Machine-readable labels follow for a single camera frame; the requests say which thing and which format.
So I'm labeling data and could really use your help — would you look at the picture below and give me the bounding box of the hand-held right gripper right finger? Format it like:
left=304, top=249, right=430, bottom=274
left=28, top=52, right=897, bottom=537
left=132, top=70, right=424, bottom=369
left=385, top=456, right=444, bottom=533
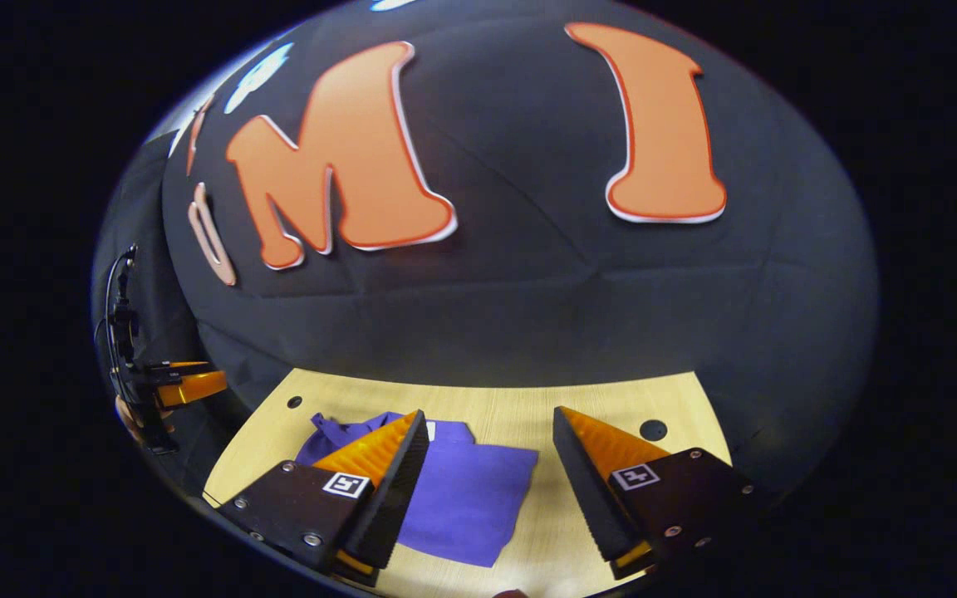
left=552, top=405, right=766, bottom=581

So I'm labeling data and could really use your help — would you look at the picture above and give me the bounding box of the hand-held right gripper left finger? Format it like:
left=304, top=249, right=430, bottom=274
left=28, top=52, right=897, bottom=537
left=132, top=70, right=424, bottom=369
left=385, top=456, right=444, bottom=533
left=217, top=409, right=431, bottom=586

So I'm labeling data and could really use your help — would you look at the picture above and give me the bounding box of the purple collared shirt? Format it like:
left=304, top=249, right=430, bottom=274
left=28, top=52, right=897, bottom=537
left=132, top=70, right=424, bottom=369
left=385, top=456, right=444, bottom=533
left=294, top=411, right=540, bottom=568

